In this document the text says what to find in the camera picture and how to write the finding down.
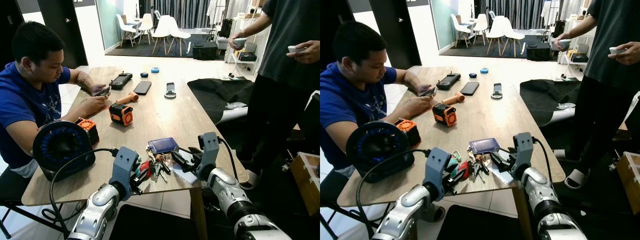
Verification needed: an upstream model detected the bunch of metal keys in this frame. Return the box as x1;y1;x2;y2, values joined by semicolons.
466;147;493;184
146;145;174;183

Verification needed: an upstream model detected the seated person's right hand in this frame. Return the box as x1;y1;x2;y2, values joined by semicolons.
82;96;109;111
406;97;434;112

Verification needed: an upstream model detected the standing person's left hand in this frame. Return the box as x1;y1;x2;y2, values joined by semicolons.
612;42;640;66
291;40;321;65

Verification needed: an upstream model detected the white card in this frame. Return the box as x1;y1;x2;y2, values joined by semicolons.
487;162;516;185
172;167;199;185

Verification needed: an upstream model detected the purple blue flat box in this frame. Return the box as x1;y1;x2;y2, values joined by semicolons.
148;137;180;155
468;138;501;155

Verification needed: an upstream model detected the wooden table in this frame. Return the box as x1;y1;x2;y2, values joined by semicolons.
336;65;567;240
21;65;250;240

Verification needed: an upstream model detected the black bean bag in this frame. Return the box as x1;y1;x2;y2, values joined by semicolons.
187;77;256;125
519;79;586;127

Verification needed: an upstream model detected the orange black battery box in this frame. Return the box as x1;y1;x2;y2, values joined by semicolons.
109;102;134;127
394;118;422;149
432;103;458;127
75;118;100;146

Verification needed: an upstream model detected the white sandal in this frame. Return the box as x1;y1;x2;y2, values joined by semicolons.
565;169;596;190

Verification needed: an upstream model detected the black round fan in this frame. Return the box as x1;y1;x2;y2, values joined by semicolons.
346;120;415;183
32;120;97;182

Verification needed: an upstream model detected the black handheld console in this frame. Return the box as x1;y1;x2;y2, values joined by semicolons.
436;73;462;91
110;72;134;91

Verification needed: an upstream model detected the black case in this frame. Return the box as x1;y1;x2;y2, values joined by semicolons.
526;41;552;62
192;41;219;61

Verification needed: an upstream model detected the dark rug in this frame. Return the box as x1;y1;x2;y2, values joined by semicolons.
439;39;558;60
105;39;226;59

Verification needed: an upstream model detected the white shelf rack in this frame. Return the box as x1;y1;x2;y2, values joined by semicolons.
225;15;272;77
556;15;593;77

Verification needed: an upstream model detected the wooden crate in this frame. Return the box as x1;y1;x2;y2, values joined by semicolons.
616;152;640;216
290;152;321;216

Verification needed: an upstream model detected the black metal chair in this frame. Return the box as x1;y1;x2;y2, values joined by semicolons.
0;169;71;240
320;170;351;240

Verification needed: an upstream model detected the white chair with wooden legs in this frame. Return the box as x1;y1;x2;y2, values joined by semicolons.
139;13;155;45
486;16;526;57
116;13;139;48
450;13;474;48
151;16;192;57
474;13;490;44

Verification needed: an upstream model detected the standing person in dark clothes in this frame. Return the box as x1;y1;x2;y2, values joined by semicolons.
550;0;640;190
229;0;321;190

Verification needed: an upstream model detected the seated person in blue shirt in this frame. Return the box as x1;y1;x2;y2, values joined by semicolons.
320;21;437;173
0;21;112;173

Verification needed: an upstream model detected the grey curtain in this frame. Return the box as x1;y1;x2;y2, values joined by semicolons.
487;0;546;29
152;0;211;29

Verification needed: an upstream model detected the black door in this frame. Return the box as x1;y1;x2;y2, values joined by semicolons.
37;0;89;69
370;0;422;70

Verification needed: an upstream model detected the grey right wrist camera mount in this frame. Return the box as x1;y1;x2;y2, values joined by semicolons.
196;132;221;181
512;132;535;178

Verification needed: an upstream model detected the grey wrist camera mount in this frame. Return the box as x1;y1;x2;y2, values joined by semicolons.
196;132;221;181
512;132;535;178
109;147;140;201
424;147;453;201

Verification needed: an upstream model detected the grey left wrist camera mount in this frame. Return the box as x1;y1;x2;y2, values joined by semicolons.
424;147;453;201
109;147;140;201

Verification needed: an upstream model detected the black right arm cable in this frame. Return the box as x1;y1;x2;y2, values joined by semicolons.
531;137;554;183
217;136;240;183

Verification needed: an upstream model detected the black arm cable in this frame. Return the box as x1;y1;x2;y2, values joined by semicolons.
356;149;431;236
217;136;240;183
49;148;119;236
531;137;554;183

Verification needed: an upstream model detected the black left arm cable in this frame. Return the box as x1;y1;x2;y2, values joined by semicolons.
356;149;431;236
49;148;119;236

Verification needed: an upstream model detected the orange handle tool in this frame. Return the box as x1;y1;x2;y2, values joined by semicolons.
441;92;466;106
116;92;140;106

